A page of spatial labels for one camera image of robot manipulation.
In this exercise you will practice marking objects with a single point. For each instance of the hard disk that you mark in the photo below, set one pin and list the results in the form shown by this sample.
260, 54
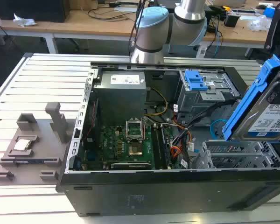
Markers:
261, 112

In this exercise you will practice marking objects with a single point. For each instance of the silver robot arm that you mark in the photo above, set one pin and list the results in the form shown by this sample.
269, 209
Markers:
154, 28

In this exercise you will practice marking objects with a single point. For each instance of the metal disk bay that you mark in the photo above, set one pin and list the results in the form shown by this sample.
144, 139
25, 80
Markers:
235, 151

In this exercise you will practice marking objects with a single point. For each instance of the expansion slot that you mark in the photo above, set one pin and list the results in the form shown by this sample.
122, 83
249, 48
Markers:
130, 165

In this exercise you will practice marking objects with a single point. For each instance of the blue box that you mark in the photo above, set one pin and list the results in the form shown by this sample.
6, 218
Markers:
268, 10

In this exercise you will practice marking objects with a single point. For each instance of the clear plastic bag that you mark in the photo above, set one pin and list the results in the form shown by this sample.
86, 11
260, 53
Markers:
259, 23

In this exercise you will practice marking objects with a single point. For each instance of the small black device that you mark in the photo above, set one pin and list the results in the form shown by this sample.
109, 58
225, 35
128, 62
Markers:
231, 19

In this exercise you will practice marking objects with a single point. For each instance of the blue drive cage latch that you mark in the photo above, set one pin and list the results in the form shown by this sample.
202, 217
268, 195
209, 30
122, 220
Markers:
196, 81

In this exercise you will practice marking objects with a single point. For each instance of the metal drive cage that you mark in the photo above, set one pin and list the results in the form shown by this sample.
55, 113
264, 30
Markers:
200, 100

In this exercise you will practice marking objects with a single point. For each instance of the black RAM stick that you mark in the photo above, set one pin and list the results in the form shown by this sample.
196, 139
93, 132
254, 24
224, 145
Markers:
164, 149

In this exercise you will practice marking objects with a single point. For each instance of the locking lever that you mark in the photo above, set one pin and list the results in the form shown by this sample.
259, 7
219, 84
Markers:
144, 130

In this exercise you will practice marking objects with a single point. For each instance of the grey power supply unit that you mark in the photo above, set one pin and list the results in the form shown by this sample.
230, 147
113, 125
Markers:
119, 98

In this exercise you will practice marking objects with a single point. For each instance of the CPU socket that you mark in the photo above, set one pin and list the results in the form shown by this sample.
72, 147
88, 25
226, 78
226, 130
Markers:
135, 150

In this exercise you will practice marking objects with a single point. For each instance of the wooden desk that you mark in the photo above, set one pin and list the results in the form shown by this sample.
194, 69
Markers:
84, 25

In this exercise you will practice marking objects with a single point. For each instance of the green motherboard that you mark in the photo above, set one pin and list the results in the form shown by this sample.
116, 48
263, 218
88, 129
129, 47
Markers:
109, 144

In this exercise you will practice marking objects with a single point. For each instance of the black PC case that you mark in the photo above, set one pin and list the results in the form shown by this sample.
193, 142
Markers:
154, 193

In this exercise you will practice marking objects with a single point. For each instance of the black case fan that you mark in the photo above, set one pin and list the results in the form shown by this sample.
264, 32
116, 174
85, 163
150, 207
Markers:
91, 126

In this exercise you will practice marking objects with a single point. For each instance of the black box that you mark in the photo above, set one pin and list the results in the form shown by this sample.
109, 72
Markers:
30, 9

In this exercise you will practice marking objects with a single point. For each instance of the crumpled white paper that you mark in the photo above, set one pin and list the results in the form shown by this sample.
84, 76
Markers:
24, 21

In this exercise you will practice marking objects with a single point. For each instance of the grey parts rack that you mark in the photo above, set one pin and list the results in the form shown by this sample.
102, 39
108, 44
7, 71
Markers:
42, 149

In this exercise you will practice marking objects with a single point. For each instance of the silver CPU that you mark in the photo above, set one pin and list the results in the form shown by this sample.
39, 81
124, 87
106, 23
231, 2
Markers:
22, 145

